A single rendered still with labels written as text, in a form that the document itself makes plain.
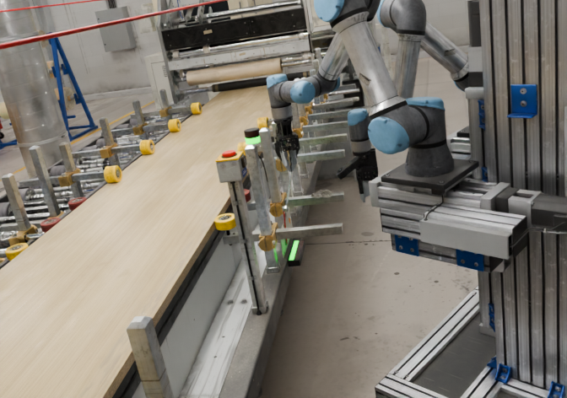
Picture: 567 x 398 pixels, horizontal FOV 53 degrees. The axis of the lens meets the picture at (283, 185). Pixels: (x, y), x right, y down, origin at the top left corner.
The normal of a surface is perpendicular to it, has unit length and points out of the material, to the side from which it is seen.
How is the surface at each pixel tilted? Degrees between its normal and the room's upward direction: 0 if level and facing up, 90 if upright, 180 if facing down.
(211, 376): 0
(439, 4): 90
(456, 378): 0
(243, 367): 0
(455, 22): 90
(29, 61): 90
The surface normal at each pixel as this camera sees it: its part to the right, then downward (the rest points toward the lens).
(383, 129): -0.69, 0.45
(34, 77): 0.67, 0.14
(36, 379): -0.16, -0.93
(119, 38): -0.23, 0.36
